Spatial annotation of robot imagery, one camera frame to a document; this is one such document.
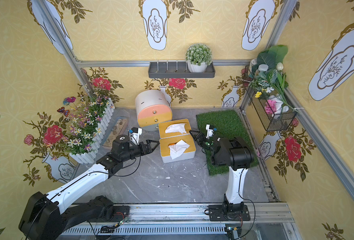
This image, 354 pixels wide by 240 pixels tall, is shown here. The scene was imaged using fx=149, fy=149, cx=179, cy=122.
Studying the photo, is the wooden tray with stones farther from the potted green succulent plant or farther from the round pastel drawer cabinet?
the potted green succulent plant

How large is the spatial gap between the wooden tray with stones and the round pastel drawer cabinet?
168mm

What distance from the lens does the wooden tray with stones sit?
1002mm

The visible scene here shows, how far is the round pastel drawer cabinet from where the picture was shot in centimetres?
92
